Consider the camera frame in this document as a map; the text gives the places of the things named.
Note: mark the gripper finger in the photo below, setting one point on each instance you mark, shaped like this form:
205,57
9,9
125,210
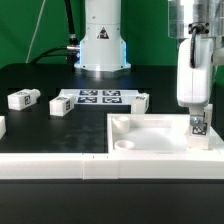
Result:
196,116

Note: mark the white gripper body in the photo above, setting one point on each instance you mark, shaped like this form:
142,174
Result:
194,84

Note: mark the white square tabletop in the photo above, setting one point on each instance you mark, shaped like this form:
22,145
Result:
154,133

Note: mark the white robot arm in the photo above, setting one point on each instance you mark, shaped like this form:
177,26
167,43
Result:
199,24

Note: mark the white obstacle fence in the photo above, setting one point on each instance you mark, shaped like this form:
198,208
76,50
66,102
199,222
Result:
192,164

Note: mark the paper sheet with tags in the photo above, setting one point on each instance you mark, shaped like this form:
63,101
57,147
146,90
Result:
101,97

